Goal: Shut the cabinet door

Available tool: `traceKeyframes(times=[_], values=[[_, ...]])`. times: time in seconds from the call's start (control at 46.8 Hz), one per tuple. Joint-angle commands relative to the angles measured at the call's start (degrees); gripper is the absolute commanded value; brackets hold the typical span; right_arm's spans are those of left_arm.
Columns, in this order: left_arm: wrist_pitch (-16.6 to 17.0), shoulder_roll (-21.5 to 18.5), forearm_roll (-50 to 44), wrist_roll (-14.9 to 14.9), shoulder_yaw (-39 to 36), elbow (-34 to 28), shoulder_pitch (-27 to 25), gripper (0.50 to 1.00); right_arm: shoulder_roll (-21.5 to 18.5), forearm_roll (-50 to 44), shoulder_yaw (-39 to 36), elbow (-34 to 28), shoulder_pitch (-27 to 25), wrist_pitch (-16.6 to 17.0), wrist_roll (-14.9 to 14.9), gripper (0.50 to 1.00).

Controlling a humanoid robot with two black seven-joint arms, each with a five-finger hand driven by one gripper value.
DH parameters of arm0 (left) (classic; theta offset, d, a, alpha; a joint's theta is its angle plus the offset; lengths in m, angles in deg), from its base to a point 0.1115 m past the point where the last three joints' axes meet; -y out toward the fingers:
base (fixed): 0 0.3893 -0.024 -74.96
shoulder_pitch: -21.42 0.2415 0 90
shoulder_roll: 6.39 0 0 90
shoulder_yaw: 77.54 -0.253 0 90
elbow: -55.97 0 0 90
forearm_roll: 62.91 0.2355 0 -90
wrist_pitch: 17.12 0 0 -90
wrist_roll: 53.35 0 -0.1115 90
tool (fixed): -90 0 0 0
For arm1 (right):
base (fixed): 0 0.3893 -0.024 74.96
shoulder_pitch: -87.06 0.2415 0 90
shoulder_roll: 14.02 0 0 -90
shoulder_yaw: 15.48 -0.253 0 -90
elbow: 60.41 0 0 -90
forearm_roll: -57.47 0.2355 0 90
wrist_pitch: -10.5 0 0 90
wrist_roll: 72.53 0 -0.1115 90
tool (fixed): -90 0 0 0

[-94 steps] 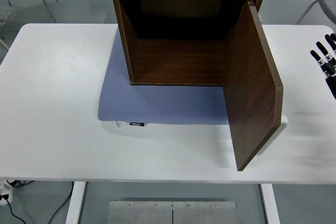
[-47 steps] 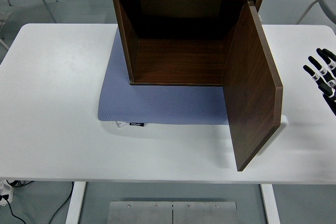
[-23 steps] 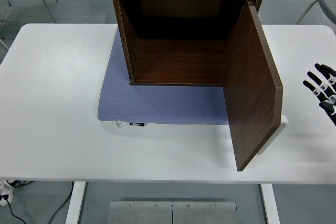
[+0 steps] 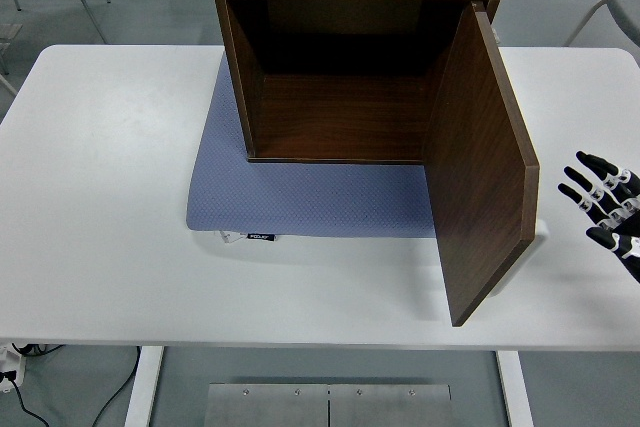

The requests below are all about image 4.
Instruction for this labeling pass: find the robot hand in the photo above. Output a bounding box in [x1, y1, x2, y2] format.
[557, 149, 640, 284]

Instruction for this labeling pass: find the brown wooden cabinet door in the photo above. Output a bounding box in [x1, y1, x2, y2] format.
[421, 0, 542, 328]

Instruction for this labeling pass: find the white table leg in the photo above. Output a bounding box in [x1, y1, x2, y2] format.
[495, 349, 535, 427]
[123, 346, 165, 427]

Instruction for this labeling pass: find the blue-grey textured mat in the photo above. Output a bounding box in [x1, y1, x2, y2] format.
[186, 54, 439, 240]

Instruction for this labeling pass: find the grey metal plate with screws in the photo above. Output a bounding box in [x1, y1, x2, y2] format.
[203, 382, 452, 427]

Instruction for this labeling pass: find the white power strip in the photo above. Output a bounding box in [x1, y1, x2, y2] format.
[0, 344, 27, 393]

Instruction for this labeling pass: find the black power cable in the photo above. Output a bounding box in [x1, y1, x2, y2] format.
[92, 346, 142, 427]
[2, 370, 51, 427]

